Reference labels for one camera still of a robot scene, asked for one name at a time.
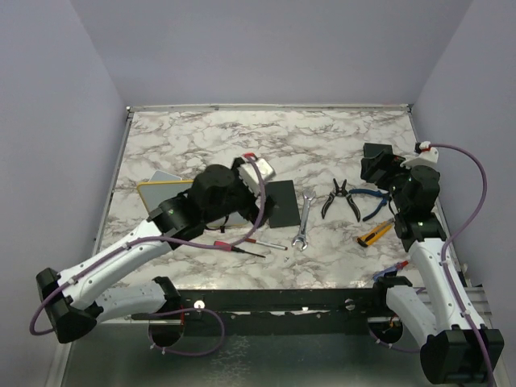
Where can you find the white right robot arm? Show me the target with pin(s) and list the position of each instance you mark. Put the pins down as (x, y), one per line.
(455, 345)

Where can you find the yellow framed whiteboard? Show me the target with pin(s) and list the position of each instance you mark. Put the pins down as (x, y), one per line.
(153, 193)

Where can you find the silver open-end wrench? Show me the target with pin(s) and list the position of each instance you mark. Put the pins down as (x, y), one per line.
(300, 240)

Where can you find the black front mounting rail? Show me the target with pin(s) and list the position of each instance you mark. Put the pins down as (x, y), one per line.
(290, 311)

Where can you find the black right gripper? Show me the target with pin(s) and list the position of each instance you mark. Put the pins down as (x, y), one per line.
(386, 160)

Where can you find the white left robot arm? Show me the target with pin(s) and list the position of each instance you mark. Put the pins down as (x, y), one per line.
(77, 299)

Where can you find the red handled screwdriver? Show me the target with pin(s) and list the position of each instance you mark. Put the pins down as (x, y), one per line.
(234, 248)

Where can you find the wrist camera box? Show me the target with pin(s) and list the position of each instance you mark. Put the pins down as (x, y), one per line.
(252, 169)
(427, 155)

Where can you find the yellow utility knife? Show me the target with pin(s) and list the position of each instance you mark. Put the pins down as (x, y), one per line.
(377, 232)

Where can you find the grey square eraser pad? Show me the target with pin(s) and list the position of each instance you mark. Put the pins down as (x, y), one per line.
(159, 175)

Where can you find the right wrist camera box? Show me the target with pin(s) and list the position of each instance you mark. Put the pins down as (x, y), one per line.
(427, 155)

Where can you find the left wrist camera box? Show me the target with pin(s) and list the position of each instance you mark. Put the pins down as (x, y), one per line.
(252, 169)

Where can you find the silver whiteboard marker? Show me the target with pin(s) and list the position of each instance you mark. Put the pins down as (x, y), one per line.
(267, 244)

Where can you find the black rectangular box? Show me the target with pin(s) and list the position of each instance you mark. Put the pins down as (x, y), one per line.
(372, 150)

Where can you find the black flat rectangular pad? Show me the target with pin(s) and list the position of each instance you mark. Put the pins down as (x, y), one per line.
(285, 211)

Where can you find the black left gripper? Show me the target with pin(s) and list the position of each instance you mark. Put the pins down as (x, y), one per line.
(251, 211)

